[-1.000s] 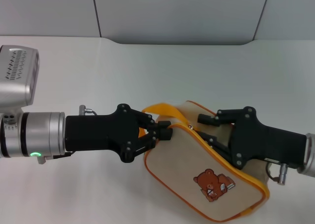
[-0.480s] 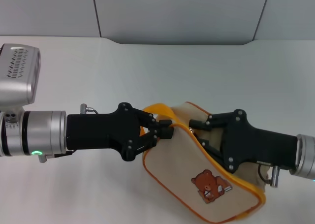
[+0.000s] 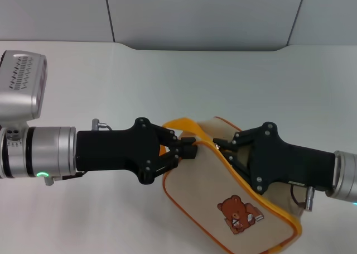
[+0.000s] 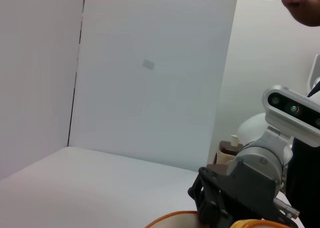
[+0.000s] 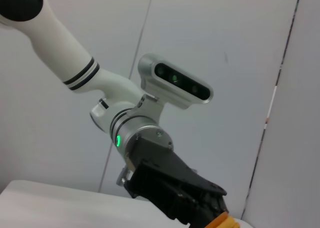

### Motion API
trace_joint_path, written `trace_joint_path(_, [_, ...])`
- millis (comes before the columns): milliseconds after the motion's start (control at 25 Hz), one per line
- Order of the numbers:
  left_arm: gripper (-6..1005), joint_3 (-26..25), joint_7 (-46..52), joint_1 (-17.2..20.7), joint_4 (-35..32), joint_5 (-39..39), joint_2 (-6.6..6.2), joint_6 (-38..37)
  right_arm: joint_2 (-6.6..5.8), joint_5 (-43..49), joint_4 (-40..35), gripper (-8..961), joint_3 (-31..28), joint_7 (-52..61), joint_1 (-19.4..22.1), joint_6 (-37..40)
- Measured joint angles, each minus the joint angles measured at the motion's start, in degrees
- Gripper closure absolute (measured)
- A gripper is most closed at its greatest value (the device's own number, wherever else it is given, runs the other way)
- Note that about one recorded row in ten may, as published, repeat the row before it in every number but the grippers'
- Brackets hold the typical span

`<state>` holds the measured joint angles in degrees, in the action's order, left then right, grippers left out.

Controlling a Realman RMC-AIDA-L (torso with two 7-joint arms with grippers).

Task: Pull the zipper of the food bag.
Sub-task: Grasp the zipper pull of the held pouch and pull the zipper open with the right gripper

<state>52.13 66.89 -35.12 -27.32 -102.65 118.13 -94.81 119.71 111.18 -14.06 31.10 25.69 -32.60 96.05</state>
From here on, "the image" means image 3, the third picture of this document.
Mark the beige orange bear food bag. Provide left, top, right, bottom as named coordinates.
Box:
left=161, top=116, right=303, bottom=254

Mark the silver left wrist cable plug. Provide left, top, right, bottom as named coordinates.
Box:
left=91, top=118, right=113, bottom=132

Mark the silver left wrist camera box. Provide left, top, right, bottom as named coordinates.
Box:
left=0, top=50, right=48, bottom=128

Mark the silver right wrist cable plug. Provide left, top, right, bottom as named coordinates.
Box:
left=289, top=184, right=316, bottom=212

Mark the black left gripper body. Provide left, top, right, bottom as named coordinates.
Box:
left=75, top=117, right=168, bottom=186

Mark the silver wrist cable plug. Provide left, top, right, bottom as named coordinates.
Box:
left=91, top=118, right=113, bottom=132
left=289, top=184, right=316, bottom=212

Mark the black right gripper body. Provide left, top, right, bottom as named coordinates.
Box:
left=249, top=121, right=336, bottom=195

